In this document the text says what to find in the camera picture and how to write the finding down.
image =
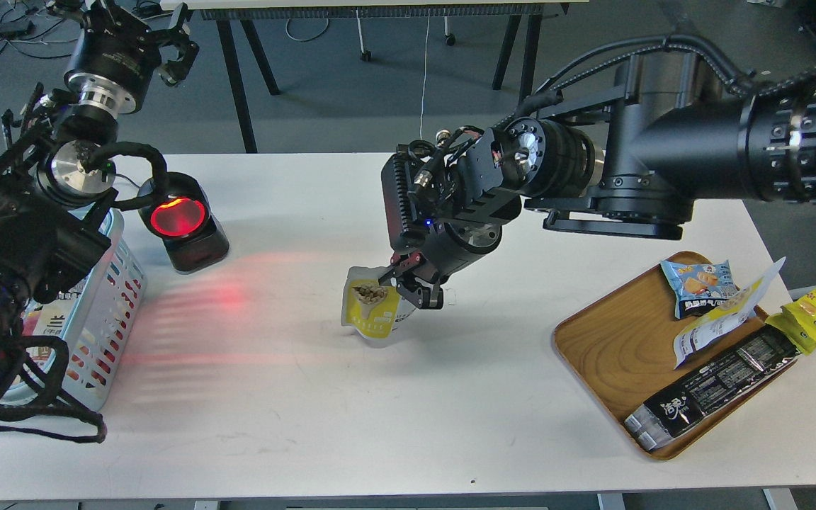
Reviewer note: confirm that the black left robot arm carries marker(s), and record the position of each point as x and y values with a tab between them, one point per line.
62	172

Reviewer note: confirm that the snack packages in basket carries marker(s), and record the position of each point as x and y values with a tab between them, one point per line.
64	318

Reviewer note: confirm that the blue snack bag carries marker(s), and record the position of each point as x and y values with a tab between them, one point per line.
698	287

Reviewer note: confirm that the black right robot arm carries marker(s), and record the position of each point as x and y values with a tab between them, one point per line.
621	142

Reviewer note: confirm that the black-legged background table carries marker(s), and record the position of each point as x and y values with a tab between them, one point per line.
331	101

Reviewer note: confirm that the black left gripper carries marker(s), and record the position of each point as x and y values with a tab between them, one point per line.
117	53

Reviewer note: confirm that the light blue plastic basket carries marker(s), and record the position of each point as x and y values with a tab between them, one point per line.
117	284

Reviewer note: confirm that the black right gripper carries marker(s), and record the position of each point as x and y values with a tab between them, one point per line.
445	207

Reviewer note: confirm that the black long snack package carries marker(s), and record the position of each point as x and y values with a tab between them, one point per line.
707	390

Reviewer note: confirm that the wooden tray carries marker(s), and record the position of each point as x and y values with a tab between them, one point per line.
622	348

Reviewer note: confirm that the black barcode scanner red window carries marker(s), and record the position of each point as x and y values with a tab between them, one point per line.
192	236

